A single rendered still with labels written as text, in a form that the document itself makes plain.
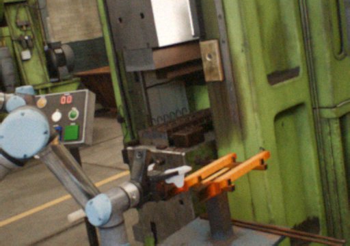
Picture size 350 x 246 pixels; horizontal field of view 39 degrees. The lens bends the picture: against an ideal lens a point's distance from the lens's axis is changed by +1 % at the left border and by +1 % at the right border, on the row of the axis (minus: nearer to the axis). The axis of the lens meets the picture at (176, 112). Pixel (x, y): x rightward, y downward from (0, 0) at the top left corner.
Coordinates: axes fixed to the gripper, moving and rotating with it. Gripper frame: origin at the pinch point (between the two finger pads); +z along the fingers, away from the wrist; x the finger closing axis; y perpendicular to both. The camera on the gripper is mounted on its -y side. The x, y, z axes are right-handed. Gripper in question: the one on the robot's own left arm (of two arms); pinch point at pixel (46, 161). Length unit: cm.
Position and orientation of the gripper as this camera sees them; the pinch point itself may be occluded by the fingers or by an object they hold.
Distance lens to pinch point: 231.0
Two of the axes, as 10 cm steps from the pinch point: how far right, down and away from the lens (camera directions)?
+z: 1.7, 9.7, 1.7
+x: 4.7, 0.8, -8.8
